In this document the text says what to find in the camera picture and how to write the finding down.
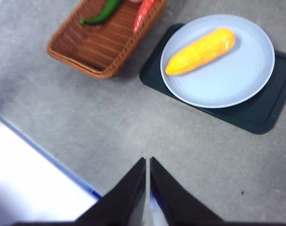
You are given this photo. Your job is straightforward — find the green chili pepper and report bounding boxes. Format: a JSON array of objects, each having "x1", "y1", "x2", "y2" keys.
[{"x1": 79, "y1": 0, "x2": 121, "y2": 26}]

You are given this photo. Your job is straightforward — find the black rectangular tray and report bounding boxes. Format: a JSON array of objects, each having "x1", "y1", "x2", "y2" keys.
[{"x1": 139, "y1": 23, "x2": 286, "y2": 135}]

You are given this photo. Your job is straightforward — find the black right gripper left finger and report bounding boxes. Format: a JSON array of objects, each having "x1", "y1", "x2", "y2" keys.
[{"x1": 11, "y1": 157, "x2": 146, "y2": 226}]

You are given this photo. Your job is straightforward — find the yellow corn cob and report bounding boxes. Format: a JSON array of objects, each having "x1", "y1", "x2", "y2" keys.
[{"x1": 165, "y1": 27, "x2": 236, "y2": 76}]

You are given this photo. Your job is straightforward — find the orange carrot with green leaves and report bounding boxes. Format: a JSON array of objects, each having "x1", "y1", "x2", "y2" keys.
[{"x1": 132, "y1": 0, "x2": 158, "y2": 34}]

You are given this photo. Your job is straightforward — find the blue round plate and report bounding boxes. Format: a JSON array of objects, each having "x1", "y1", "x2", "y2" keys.
[{"x1": 159, "y1": 14, "x2": 276, "y2": 109}]

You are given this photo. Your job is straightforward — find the brown woven wicker basket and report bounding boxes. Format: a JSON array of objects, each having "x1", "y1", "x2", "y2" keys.
[{"x1": 46, "y1": 0, "x2": 168, "y2": 80}]

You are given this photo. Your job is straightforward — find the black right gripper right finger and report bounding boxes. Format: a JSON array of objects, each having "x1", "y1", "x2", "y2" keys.
[{"x1": 149, "y1": 156, "x2": 286, "y2": 226}]

